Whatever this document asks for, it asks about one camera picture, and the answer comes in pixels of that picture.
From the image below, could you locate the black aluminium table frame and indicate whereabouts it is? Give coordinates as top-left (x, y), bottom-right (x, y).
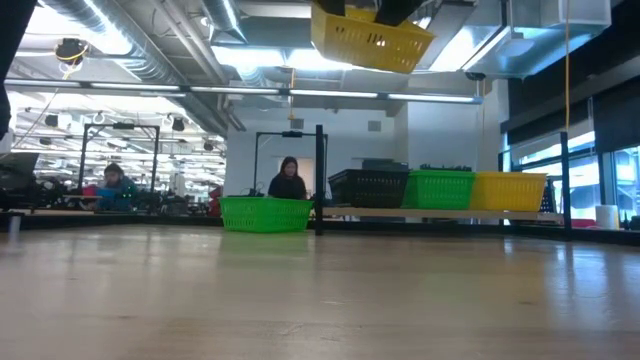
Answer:
top-left (0, 209), bottom-right (640, 247)

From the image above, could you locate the black ceiling dome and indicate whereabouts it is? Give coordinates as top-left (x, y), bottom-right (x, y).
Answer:
top-left (53, 37), bottom-right (91, 67)

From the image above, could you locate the yellow hanging cord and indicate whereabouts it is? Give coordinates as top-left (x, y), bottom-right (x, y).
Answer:
top-left (287, 67), bottom-right (297, 121)
top-left (563, 0), bottom-right (572, 134)

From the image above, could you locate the green plastic basket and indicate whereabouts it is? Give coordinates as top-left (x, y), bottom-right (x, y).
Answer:
top-left (218, 195), bottom-right (315, 234)
top-left (402, 169), bottom-right (477, 178)
top-left (401, 173), bottom-right (476, 210)

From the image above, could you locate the rectangular metal air duct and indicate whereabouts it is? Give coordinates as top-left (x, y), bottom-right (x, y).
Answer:
top-left (462, 0), bottom-right (614, 80)

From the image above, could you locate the person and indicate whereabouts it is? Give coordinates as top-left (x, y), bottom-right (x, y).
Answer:
top-left (266, 155), bottom-right (309, 201)
top-left (93, 162), bottom-right (140, 212)

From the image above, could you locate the black background workstation frame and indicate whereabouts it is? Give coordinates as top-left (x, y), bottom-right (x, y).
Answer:
top-left (77, 121), bottom-right (162, 196)
top-left (253, 129), bottom-right (330, 196)

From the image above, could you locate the large ribbed silver duct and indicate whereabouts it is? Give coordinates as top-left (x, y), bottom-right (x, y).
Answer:
top-left (39, 0), bottom-right (236, 136)

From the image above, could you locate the wooden shelf with black posts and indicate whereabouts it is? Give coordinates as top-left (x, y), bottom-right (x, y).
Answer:
top-left (313, 123), bottom-right (572, 242)

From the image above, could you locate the white paper roll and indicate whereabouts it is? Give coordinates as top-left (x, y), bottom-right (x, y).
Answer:
top-left (594, 203), bottom-right (622, 231)

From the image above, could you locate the black plastic basket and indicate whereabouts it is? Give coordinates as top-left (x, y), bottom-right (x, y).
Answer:
top-left (327, 168), bottom-right (410, 209)

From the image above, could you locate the long linear ceiling light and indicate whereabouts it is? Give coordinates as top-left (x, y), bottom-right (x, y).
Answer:
top-left (3, 78), bottom-right (485, 105)

